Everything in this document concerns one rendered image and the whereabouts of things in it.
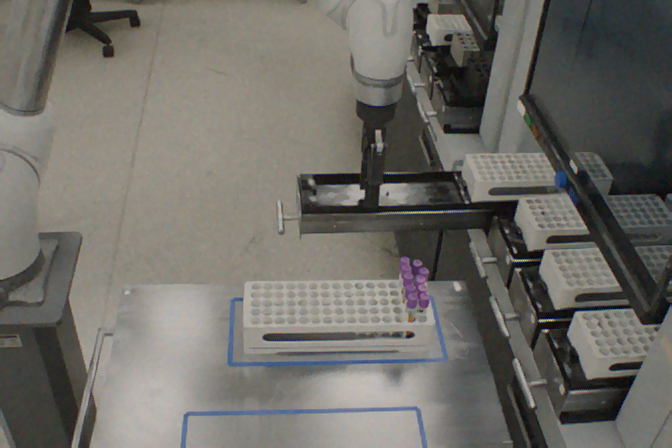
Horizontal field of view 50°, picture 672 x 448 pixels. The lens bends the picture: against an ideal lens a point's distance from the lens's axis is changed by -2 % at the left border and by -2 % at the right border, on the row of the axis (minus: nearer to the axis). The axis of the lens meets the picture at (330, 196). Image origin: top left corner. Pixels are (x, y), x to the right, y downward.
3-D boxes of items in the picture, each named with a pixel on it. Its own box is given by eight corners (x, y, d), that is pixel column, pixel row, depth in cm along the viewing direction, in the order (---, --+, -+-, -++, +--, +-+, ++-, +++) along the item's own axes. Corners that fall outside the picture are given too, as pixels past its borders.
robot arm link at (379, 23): (415, 81, 127) (398, 47, 138) (425, -4, 118) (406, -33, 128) (354, 83, 126) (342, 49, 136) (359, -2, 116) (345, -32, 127)
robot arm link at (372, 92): (399, 56, 135) (396, 85, 139) (350, 57, 134) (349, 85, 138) (409, 80, 128) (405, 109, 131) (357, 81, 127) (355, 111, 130)
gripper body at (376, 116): (401, 107, 131) (396, 150, 137) (393, 84, 138) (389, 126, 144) (359, 108, 131) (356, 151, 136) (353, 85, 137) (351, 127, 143)
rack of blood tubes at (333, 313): (420, 305, 125) (425, 279, 121) (430, 350, 117) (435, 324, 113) (245, 307, 123) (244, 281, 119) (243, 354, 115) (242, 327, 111)
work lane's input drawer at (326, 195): (592, 193, 167) (603, 161, 162) (616, 232, 157) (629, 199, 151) (275, 201, 159) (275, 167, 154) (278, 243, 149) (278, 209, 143)
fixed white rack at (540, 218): (648, 217, 150) (657, 194, 146) (669, 249, 142) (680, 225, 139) (511, 221, 147) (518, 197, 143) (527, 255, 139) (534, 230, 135)
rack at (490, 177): (589, 175, 161) (596, 152, 158) (606, 203, 153) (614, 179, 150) (459, 177, 158) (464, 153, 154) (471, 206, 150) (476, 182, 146)
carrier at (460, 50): (468, 71, 194) (471, 50, 190) (460, 71, 193) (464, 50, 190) (457, 51, 203) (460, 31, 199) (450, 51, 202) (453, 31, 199)
